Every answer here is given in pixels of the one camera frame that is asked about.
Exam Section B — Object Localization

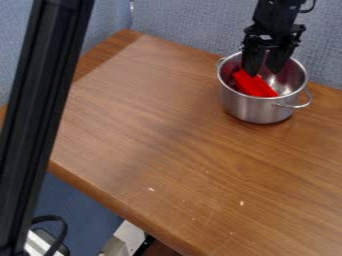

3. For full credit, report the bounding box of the white table bracket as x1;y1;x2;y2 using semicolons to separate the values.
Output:
99;221;146;256

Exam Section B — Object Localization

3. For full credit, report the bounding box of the dark vertical bar at left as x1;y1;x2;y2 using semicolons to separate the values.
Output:
0;0;95;256

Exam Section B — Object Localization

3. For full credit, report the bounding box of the black cable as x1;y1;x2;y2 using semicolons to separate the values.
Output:
31;214;70;256

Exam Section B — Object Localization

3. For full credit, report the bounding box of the metal pot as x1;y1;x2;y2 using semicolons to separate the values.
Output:
217;52;313;124

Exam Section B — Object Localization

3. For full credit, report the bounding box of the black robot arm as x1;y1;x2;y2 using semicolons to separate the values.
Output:
242;0;317;77

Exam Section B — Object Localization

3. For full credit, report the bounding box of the red star-shaped block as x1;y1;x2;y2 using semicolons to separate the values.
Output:
233;69;279;98

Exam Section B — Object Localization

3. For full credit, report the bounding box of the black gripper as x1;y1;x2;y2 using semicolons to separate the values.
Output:
242;24;306;77

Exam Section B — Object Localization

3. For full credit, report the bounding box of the white box below table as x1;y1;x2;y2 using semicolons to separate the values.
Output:
24;229;55;256

